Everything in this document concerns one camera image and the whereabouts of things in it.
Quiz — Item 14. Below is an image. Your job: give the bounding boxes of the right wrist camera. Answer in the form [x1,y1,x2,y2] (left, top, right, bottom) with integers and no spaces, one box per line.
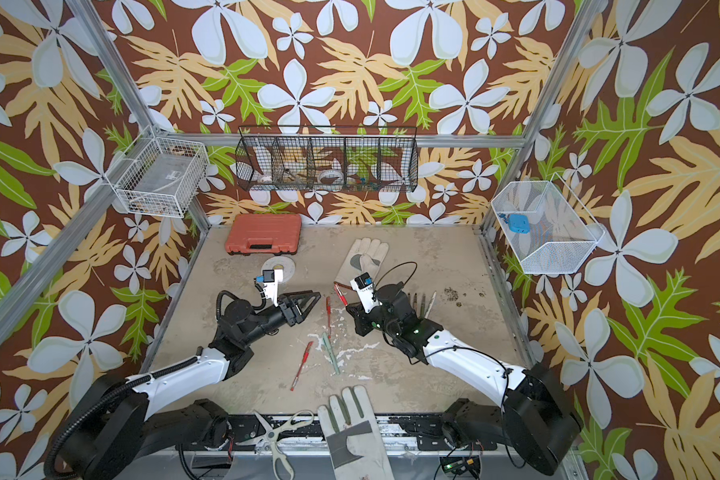
[350,272,379,314]

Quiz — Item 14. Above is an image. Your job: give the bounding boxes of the white tape roll in basket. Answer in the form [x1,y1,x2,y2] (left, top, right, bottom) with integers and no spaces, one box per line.
[317,169,344,185]

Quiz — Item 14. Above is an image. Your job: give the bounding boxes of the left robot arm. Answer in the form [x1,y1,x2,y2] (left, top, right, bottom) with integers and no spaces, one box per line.
[43,290,321,479]

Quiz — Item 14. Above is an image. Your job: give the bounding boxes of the beige work glove near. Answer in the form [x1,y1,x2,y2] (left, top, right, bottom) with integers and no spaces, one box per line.
[317,385,394,480]

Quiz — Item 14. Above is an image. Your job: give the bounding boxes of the white mesh basket right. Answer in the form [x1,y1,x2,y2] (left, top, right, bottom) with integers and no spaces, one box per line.
[491,175,605,276]

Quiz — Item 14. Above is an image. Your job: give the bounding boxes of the white wire basket left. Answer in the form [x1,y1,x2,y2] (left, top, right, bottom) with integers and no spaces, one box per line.
[110,131,209,218]

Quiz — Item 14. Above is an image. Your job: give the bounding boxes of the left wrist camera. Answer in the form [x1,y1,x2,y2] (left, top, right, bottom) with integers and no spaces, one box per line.
[254,268,284,307]

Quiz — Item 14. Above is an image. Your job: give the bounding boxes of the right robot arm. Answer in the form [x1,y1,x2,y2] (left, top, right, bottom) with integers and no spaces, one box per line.
[346,284,582,476]

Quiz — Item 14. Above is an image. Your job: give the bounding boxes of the beige work glove far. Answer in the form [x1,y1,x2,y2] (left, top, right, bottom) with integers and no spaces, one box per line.
[334,238,389,287]

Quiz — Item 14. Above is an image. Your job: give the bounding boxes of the white handled scissors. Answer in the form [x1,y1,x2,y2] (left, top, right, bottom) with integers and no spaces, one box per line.
[236,410,315,480]

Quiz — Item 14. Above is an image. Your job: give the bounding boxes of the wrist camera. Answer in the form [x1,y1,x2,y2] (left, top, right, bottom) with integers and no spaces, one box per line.
[254,268,284,307]
[350,272,379,314]

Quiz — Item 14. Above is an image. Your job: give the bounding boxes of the black wire basket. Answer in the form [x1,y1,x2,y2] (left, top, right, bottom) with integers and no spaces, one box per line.
[233,125,420,192]

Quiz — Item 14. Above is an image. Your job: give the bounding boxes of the beige work glove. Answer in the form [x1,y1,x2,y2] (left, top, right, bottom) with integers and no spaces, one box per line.
[334,238,389,287]
[317,385,394,480]

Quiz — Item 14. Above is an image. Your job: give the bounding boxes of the blue object in basket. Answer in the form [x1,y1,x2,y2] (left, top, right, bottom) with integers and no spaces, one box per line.
[507,214,531,234]

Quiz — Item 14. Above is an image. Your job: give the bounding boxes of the light green pen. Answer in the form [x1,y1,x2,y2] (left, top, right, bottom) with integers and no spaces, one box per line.
[321,332,341,375]

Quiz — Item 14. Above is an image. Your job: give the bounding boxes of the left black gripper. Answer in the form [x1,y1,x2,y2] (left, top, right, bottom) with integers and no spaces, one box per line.
[241,287,319,349]

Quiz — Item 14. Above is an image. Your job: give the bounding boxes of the brown capped white marker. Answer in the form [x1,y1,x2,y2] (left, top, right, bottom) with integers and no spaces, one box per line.
[424,292,437,318]

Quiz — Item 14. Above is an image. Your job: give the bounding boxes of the red plastic tool case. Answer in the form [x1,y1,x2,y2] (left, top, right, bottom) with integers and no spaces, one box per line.
[224,214,302,255]

